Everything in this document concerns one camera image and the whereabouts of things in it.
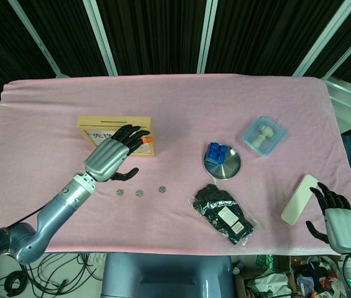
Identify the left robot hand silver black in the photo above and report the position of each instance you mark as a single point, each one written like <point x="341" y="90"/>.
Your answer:
<point x="107" y="155"/>

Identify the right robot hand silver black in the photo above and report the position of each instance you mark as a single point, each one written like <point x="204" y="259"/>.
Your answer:
<point x="344" y="226"/>

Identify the silver coin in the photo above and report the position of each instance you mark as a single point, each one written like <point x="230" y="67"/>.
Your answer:
<point x="162" y="189"/>
<point x="120" y="192"/>
<point x="139" y="192"/>

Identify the wooden framed money box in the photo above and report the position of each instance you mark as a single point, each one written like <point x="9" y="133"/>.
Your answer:
<point x="113" y="120"/>

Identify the white rectangular case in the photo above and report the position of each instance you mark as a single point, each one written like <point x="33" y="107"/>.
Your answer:
<point x="299" y="198"/>

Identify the pile of assorted clutter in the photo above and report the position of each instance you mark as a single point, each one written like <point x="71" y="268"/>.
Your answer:
<point x="287" y="276"/>

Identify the pink table cloth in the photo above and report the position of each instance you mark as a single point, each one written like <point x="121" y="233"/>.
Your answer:
<point x="175" y="108"/>

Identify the blue toy building block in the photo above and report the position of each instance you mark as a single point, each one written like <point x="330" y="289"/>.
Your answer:
<point x="215" y="153"/>

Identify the clear container with blue lid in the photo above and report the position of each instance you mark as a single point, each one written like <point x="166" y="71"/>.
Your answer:
<point x="263" y="136"/>

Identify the round stainless steel plate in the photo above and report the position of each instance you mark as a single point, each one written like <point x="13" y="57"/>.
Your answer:
<point x="228" y="167"/>

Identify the small toy inside container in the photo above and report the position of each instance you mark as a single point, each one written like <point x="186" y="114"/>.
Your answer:
<point x="262" y="135"/>

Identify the black gloves in plastic bag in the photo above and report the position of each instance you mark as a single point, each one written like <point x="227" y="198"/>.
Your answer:
<point x="221" y="214"/>

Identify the blue-grey robot torso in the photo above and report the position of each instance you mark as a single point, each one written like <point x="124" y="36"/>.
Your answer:
<point x="166" y="276"/>

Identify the white aluminium frame post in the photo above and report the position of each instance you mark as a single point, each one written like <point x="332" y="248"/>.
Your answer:
<point x="100" y="37"/>
<point x="205" y="37"/>
<point x="35" y="38"/>
<point x="324" y="40"/>

